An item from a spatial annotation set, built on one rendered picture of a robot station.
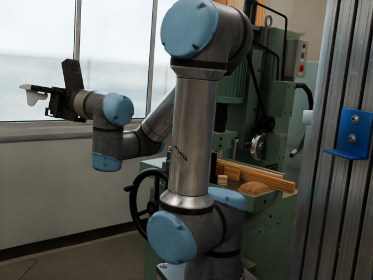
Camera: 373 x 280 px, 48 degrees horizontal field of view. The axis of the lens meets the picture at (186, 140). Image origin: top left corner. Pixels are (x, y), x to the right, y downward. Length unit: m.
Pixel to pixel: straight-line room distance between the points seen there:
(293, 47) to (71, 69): 1.05
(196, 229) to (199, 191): 0.08
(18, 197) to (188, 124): 2.15
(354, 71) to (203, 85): 0.29
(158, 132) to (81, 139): 1.90
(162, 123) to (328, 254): 0.48
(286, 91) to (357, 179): 0.98
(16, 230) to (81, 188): 0.49
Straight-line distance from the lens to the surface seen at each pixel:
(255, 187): 1.54
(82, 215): 3.11
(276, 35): 1.84
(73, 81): 1.15
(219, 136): 1.71
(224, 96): 1.66
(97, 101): 1.02
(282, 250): 2.02
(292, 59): 1.88
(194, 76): 0.81
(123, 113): 1.00
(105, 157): 1.03
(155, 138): 1.08
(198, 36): 0.77
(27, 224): 2.96
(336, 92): 0.90
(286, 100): 1.79
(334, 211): 0.91
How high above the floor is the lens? 1.34
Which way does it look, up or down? 10 degrees down
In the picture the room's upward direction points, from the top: 5 degrees clockwise
